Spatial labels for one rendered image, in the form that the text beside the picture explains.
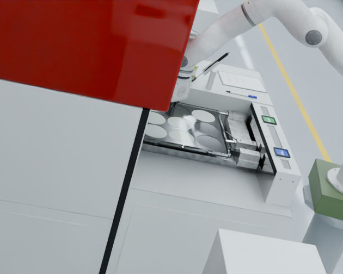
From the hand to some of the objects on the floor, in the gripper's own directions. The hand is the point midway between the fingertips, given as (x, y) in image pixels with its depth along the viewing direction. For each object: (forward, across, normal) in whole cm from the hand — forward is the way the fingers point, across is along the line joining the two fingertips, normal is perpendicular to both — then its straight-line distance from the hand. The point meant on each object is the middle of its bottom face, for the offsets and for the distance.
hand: (170, 110), depth 257 cm
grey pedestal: (+98, -50, +67) cm, 129 cm away
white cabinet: (+98, -23, 0) cm, 101 cm away
